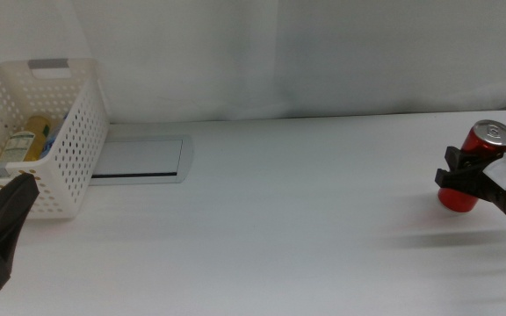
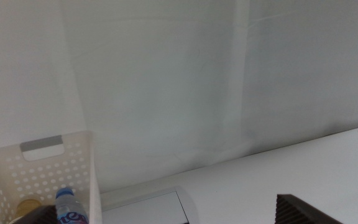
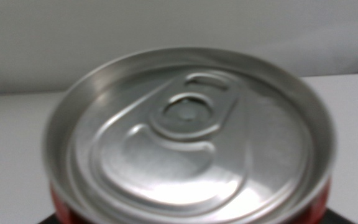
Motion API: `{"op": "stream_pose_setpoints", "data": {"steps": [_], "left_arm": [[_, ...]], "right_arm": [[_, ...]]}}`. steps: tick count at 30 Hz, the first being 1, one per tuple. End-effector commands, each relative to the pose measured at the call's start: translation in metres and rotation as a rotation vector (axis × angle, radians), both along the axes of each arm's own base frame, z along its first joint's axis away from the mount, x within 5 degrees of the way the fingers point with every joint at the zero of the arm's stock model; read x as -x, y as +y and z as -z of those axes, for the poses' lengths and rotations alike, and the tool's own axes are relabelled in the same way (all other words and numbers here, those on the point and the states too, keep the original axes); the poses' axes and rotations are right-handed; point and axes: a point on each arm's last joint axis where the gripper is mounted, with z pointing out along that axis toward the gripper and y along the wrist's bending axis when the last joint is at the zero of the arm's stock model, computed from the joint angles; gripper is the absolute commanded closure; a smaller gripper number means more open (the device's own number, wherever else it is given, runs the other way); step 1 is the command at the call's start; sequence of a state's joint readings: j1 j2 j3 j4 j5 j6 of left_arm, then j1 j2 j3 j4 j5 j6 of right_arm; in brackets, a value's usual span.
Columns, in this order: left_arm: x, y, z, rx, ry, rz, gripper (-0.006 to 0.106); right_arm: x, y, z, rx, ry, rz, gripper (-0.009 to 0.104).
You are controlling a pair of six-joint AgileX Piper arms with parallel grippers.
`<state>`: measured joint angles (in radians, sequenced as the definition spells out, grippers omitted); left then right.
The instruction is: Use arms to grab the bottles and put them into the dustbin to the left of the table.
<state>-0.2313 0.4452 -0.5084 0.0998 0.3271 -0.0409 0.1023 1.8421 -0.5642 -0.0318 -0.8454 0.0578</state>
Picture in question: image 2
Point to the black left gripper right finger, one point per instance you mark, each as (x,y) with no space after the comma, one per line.
(294,213)

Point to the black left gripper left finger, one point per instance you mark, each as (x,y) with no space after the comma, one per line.
(42,216)

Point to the yellow tea bottle white cap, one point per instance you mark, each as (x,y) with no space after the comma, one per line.
(28,205)

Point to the clear water bottle blue cap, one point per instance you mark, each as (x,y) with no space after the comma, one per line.
(68,207)

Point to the white perforated plastic basket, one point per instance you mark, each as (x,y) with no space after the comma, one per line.
(42,174)

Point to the white backdrop curtain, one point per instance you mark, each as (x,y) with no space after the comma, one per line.
(182,77)

